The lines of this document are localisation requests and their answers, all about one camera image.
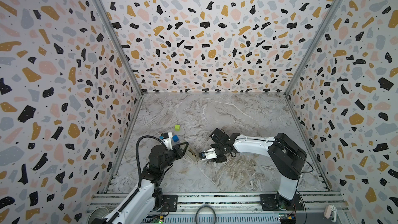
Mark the white plastic clip device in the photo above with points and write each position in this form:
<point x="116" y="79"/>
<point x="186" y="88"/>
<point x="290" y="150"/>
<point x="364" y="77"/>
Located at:
<point x="330" y="213"/>

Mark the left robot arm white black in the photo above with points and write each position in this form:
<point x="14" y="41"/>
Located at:
<point x="147" y="195"/>

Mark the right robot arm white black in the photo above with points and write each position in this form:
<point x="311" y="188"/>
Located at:
<point x="288" y="157"/>

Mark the white remote control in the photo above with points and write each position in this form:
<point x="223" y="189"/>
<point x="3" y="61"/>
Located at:
<point x="192" y="154"/>

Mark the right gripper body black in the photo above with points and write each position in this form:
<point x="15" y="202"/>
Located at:
<point x="216" y="149"/>

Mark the silver metal cup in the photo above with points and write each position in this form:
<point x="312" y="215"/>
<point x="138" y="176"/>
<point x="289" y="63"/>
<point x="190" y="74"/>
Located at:
<point x="99" y="213"/>

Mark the blue cube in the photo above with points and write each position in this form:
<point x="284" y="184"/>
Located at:
<point x="175" y="138"/>

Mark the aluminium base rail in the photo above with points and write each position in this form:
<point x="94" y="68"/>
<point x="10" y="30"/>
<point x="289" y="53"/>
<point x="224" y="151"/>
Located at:
<point x="247" y="208"/>

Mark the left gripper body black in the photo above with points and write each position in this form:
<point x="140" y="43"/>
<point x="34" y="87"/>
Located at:
<point x="175" y="153"/>

